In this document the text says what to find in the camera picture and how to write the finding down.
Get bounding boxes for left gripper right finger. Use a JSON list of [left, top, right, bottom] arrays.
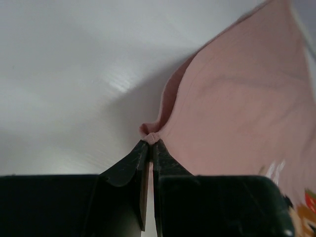
[[153, 141, 295, 237]]

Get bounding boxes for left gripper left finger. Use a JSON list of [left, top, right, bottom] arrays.
[[0, 141, 149, 237]]

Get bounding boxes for pink printed t shirt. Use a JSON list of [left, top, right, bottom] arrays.
[[139, 0, 316, 237]]

